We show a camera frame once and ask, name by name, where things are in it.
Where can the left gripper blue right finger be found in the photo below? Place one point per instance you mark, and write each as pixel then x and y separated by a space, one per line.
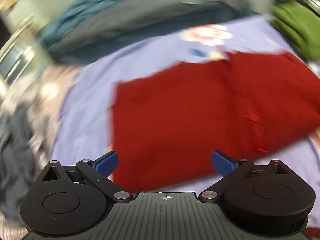
pixel 223 163

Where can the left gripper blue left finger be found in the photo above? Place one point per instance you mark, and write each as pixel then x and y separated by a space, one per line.
pixel 106 164

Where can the red knit cardigan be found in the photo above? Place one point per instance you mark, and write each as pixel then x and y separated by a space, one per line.
pixel 166 126

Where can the grey clothes pile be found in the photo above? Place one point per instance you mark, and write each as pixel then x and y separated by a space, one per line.
pixel 27 140

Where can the white appliance with display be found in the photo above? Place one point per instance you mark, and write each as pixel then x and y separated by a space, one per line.
pixel 16 55

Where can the teal blue blanket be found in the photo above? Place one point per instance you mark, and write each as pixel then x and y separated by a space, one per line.
pixel 76 13

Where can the green folded garment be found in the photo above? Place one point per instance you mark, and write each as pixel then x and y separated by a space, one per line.
pixel 300 26

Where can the grey duvet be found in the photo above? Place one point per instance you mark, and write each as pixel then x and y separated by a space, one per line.
pixel 131 21

